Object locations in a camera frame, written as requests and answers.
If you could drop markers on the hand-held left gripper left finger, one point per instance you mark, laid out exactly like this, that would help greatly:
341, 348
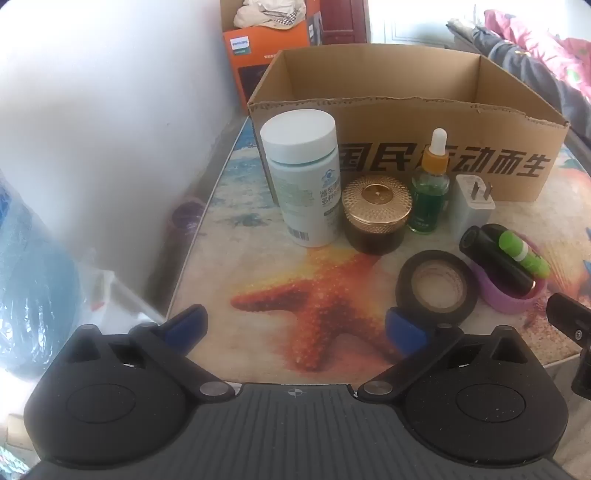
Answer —
184, 325

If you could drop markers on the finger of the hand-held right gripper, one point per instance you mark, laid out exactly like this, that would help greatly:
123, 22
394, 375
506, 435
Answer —
584, 374
570, 314

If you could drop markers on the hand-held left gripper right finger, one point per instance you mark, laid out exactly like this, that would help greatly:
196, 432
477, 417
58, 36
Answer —
404, 334

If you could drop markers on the black tape roll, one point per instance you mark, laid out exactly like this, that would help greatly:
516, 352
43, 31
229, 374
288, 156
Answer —
406, 286

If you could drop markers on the purple bowl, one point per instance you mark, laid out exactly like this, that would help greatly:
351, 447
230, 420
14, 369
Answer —
501, 297

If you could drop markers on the green glue stick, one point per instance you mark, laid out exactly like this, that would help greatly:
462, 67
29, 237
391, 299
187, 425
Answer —
521, 254

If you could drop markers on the slim black tube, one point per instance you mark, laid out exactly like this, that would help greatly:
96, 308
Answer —
498, 263

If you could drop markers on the short black cylinder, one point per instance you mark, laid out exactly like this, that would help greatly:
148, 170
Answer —
496, 230

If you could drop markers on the dark jar with gold lid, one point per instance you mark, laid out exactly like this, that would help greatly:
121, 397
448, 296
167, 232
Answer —
376, 217

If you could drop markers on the green dropper bottle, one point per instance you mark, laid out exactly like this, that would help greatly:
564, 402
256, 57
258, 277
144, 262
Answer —
427, 203

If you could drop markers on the white plug charger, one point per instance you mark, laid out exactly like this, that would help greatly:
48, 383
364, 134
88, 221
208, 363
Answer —
466, 207

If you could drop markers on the white pill bottle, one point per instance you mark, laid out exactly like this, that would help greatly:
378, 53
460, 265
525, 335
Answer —
300, 184

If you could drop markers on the brown cardboard box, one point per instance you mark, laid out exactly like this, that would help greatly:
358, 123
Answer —
508, 138

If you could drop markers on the dark purple cup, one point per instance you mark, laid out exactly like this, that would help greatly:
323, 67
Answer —
187, 217

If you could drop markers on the blue plastic bag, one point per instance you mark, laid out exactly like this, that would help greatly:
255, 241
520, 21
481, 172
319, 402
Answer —
32, 277

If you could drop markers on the grey blanket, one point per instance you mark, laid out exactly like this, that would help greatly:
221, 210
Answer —
521, 69

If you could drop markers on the orange appliance box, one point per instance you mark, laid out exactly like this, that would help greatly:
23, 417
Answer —
244, 74

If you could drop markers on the pink printed blanket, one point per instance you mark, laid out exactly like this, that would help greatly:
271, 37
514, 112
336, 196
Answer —
554, 50

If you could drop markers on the white cloth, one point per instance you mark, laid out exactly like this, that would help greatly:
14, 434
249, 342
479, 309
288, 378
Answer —
263, 16

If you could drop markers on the dark red door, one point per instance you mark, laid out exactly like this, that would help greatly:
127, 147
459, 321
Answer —
344, 21

